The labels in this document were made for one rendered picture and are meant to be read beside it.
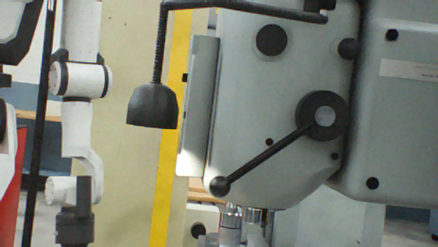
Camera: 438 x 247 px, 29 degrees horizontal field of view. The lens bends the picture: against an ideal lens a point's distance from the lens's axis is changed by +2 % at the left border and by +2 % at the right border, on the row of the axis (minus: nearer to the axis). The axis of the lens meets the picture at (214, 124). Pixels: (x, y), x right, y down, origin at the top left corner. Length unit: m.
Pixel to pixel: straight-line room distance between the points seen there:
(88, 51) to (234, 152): 0.86
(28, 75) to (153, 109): 9.16
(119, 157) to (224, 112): 1.82
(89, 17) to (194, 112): 0.78
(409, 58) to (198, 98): 0.30
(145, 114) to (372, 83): 0.32
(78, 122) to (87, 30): 0.21
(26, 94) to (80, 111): 8.32
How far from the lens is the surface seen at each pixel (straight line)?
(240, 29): 1.16
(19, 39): 1.86
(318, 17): 1.08
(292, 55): 1.16
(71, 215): 1.92
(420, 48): 1.18
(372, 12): 1.18
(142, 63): 2.95
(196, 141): 1.22
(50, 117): 9.38
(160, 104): 1.13
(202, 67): 1.21
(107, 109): 2.95
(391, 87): 1.17
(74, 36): 1.95
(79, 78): 1.92
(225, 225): 1.65
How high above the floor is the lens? 1.48
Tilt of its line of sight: 3 degrees down
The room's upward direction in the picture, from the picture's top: 7 degrees clockwise
